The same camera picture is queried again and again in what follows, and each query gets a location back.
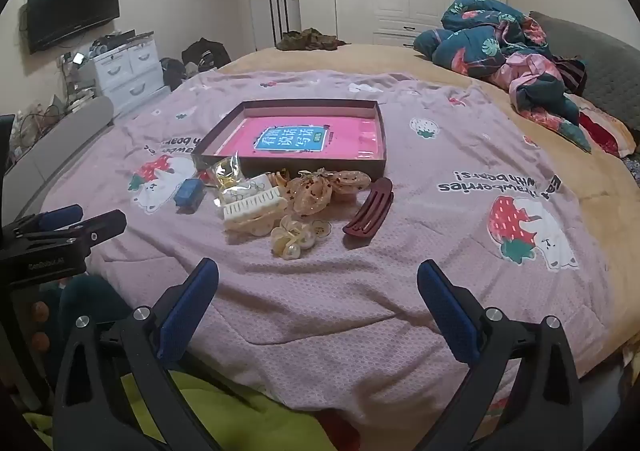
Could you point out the red patterned pillow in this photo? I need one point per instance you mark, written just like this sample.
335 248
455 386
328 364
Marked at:
605 128

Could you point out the pearl flower hair clip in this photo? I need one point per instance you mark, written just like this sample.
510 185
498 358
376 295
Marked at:
297 238

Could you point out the dark backpack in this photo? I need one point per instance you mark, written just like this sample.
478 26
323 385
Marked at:
172 73

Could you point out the small blue box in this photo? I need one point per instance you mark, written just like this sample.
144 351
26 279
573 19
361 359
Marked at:
190 193

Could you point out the yellow-green clothing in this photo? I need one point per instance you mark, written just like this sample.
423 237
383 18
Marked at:
225 416

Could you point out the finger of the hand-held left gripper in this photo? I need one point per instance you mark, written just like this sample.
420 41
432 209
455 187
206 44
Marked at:
102 226
60 218

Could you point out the pink printed blanket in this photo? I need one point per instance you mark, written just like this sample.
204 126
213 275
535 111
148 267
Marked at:
320 311

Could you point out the camouflage clothing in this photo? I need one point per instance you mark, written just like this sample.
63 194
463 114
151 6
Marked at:
310 40

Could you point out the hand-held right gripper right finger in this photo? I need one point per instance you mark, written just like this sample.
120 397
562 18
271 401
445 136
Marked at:
447 316

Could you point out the orange beaded scrunchie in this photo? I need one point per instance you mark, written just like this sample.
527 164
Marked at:
307 193
350 183

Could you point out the small white earring card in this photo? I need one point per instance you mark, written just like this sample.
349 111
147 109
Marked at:
260 183

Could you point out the red ball earrings card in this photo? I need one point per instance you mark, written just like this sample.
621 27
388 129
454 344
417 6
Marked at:
205 176

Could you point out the pink book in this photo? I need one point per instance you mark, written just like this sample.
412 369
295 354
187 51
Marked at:
350 138

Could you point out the teal floral quilt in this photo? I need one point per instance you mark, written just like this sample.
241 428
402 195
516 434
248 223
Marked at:
480 41

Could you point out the cream hair claw clip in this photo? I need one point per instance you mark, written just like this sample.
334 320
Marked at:
252 208

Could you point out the black wall television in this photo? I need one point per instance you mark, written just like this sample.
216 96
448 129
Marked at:
72 6

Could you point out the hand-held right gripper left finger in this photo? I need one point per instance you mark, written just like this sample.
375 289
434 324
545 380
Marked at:
187 311

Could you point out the grey curved panel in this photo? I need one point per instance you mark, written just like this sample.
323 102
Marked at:
65 141

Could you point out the white drawer cabinet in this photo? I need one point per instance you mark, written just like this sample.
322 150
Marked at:
125 73

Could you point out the packet of yellow rings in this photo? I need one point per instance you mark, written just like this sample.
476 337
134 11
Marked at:
227 178

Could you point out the teal clothing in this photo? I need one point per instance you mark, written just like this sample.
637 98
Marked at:
92 298

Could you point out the brown shallow cardboard box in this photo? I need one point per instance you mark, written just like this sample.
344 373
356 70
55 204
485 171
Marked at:
295 166

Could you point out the dark clothes heap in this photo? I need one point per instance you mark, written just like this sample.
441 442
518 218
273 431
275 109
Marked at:
205 53

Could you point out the dark red hair clip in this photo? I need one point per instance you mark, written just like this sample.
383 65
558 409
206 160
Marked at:
367 218

